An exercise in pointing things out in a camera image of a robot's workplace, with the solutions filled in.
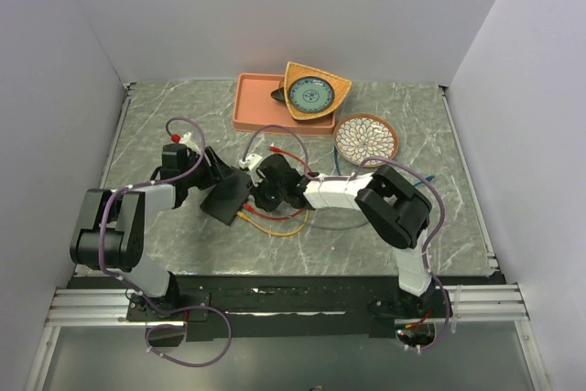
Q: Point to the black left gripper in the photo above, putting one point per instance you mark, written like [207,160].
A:
[217,171]

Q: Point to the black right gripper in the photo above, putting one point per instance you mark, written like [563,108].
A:
[257,191]

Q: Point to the black network switch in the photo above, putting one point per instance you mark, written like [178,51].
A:
[227,197]

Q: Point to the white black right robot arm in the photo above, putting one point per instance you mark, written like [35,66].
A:
[397,211]

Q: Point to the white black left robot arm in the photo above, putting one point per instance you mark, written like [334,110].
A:
[110,230]

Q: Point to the salmon pink tray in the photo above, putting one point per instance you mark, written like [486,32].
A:
[255,107]

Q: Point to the black small bowl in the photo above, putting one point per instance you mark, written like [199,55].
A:
[279,95]

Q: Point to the teal patterned round dish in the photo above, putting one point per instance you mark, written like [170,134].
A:
[311,95]

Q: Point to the white floral round plate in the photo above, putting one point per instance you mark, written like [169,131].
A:
[360,136]

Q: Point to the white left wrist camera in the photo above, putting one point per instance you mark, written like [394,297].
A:
[186,140]

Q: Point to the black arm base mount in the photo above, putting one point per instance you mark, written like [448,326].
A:
[204,308]

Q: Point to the aluminium frame rail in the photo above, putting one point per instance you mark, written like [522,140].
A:
[108,307]

